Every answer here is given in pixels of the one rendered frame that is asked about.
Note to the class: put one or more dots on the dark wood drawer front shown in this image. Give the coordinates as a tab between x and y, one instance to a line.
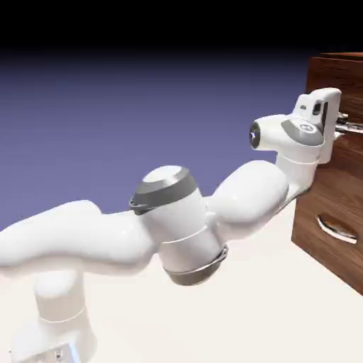
348	82
320	255

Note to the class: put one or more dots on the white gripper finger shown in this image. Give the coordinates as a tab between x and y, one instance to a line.
338	135
343	115

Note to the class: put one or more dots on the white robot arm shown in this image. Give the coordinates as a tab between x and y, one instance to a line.
181	224

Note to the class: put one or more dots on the dark wood cabinet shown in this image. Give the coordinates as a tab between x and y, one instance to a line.
334	192

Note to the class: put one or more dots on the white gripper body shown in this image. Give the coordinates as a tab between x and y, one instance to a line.
331	124

